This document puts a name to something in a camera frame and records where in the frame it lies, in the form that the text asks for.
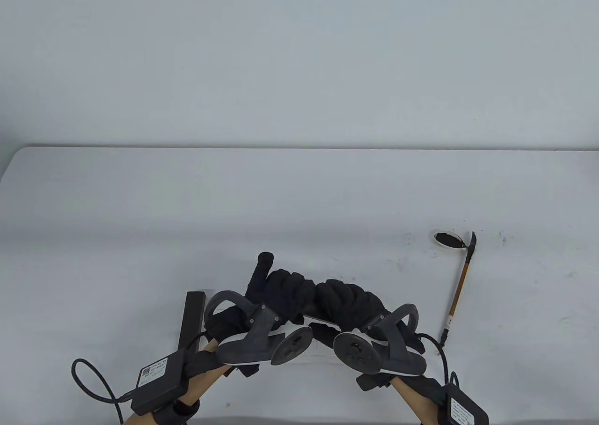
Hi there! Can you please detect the person's left forearm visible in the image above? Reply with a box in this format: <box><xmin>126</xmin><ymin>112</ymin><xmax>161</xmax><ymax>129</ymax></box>
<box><xmin>119</xmin><ymin>338</ymin><xmax>234</xmax><ymax>425</ymax></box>

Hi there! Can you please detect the person's right forearm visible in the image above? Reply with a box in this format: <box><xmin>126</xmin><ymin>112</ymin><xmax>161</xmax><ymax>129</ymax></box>
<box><xmin>391</xmin><ymin>376</ymin><xmax>443</xmax><ymax>425</ymax></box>

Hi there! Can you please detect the person's right hand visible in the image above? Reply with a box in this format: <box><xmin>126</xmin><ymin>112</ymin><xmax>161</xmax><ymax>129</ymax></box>
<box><xmin>310</xmin><ymin>279</ymin><xmax>390</xmax><ymax>348</ymax></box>

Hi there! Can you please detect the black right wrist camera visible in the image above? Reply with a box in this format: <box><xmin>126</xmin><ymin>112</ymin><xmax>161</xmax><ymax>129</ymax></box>
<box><xmin>357</xmin><ymin>373</ymin><xmax>390</xmax><ymax>392</ymax></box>

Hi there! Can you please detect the bamboo Chinese brush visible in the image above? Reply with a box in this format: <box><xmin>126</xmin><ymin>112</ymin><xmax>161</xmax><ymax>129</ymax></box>
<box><xmin>441</xmin><ymin>231</ymin><xmax>477</xmax><ymax>344</ymax></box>

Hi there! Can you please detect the black labelled box left wrist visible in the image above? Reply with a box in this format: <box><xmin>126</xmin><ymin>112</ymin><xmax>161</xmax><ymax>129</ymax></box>
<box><xmin>131</xmin><ymin>350</ymin><xmax>190</xmax><ymax>415</ymax></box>

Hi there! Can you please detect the black braided cable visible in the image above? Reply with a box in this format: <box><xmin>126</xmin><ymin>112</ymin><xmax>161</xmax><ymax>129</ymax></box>
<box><xmin>416</xmin><ymin>334</ymin><xmax>461</xmax><ymax>393</ymax></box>
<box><xmin>71</xmin><ymin>359</ymin><xmax>136</xmax><ymax>425</ymax></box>

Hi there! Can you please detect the black labelled box right wrist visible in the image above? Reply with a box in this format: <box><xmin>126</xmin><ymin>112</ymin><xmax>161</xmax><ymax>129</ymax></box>
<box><xmin>442</xmin><ymin>383</ymin><xmax>489</xmax><ymax>425</ymax></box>

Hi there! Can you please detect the black labelled box wrist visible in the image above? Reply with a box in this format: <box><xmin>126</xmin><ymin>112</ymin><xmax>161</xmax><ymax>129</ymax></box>
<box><xmin>442</xmin><ymin>383</ymin><xmax>489</xmax><ymax>425</ymax></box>
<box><xmin>131</xmin><ymin>350</ymin><xmax>190</xmax><ymax>415</ymax></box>

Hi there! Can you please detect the black left wrist strap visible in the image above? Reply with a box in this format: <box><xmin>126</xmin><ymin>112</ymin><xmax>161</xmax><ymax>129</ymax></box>
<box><xmin>152</xmin><ymin>399</ymin><xmax>201</xmax><ymax>425</ymax></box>

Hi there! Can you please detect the small white ink dish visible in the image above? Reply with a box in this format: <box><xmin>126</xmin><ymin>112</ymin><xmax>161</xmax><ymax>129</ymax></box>
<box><xmin>433</xmin><ymin>230</ymin><xmax>468</xmax><ymax>249</ymax></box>

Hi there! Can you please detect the black paperweight bar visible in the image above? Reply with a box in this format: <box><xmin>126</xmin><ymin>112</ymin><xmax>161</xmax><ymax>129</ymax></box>
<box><xmin>178</xmin><ymin>292</ymin><xmax>206</xmax><ymax>355</ymax></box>

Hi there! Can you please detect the person's left hand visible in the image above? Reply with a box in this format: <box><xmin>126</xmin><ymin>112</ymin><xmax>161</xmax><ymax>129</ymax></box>
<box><xmin>206</xmin><ymin>252</ymin><xmax>320</xmax><ymax>342</ymax></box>

